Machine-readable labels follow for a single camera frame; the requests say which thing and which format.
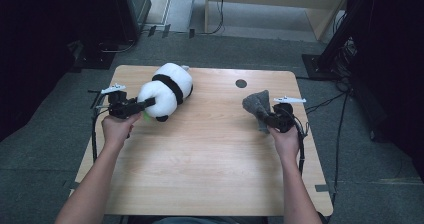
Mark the grey fluffy cloth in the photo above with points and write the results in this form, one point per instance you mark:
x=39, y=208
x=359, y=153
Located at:
x=256, y=104

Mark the black stand base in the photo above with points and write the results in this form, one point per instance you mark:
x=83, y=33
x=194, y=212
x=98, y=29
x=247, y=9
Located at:
x=96, y=59

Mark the dark monitor on stand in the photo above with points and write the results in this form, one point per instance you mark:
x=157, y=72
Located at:
x=133, y=10

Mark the black metal stand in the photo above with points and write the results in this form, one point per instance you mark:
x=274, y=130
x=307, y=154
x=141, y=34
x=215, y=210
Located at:
x=333, y=47

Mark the person's right hand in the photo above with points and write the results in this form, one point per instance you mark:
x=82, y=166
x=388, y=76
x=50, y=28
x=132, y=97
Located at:
x=288, y=145

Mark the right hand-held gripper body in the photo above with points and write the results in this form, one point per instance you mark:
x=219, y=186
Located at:
x=286, y=117

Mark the panda plush toy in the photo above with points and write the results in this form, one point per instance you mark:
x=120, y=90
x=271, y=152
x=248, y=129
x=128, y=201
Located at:
x=156, y=100

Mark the dark curtain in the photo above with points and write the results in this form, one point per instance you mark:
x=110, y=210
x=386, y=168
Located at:
x=40, y=50
x=393, y=67

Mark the grey tape strip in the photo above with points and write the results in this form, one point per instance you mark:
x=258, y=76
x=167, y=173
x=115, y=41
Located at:
x=322, y=188
x=74, y=185

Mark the black floor tape piece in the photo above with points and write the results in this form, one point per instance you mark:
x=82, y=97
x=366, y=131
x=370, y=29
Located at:
x=191, y=33

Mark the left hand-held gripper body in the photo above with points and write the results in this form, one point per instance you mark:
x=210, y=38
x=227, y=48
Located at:
x=120, y=105

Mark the person's left hand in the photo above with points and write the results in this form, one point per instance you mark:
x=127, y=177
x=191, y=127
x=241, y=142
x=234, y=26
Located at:
x=116, y=132

